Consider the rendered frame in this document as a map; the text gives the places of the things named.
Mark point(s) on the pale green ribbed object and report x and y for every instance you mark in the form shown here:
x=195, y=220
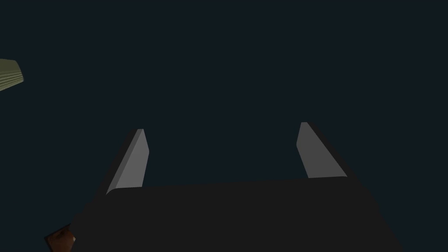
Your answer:
x=9, y=74

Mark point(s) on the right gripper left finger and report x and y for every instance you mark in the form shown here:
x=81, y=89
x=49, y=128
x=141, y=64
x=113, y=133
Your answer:
x=132, y=164

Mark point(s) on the brown box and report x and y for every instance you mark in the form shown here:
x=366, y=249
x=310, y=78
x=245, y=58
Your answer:
x=60, y=239

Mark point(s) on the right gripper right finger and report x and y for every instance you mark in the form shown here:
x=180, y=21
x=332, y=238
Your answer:
x=319, y=157

